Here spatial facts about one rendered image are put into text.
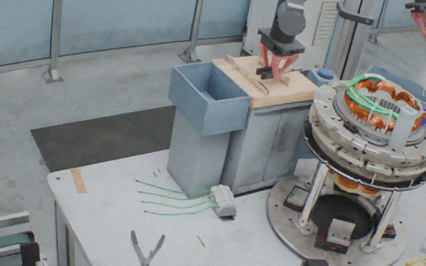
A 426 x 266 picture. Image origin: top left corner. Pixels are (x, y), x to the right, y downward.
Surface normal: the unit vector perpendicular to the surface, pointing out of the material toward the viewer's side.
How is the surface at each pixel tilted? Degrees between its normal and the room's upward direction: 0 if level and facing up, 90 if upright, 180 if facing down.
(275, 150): 90
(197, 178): 90
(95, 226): 0
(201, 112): 90
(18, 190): 0
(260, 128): 90
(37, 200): 0
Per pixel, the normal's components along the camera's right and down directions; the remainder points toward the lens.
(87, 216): 0.17, -0.84
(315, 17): 0.51, 0.53
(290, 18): -0.10, 0.55
